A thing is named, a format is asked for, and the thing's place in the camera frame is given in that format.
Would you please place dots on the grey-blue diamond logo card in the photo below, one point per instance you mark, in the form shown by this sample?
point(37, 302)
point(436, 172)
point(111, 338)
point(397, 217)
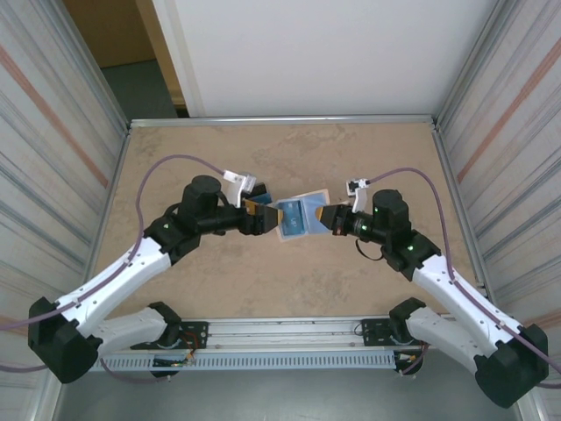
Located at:
point(293, 221)

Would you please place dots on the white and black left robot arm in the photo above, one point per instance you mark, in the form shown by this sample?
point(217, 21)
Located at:
point(109, 280)

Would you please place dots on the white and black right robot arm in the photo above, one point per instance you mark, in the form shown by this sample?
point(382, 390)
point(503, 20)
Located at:
point(460, 298)

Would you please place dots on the bright blue chip card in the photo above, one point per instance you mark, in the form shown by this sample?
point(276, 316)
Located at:
point(268, 199)

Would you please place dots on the black plastic card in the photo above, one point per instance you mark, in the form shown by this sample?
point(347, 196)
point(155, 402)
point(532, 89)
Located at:
point(262, 188)

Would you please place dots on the small electronics board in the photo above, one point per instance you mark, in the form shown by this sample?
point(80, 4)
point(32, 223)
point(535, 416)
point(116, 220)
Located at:
point(171, 361)

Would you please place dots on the translucent corrugated side panel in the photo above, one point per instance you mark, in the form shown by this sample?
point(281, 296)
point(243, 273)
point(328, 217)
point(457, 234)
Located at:
point(517, 131)
point(44, 131)

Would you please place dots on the brown wooden door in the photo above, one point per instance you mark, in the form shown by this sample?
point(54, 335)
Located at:
point(109, 30)

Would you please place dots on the aluminium table frame rail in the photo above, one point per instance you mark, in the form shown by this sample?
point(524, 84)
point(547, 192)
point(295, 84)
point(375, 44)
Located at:
point(458, 199)
point(109, 197)
point(280, 119)

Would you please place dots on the silver linear base rail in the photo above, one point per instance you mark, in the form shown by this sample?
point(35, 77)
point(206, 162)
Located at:
point(285, 333)

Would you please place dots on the white door frame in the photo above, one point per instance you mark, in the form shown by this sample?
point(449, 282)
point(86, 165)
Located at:
point(175, 44)

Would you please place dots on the aluminium frame post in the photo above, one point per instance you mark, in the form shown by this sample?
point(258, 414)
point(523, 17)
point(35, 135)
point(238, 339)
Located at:
point(469, 66)
point(93, 66)

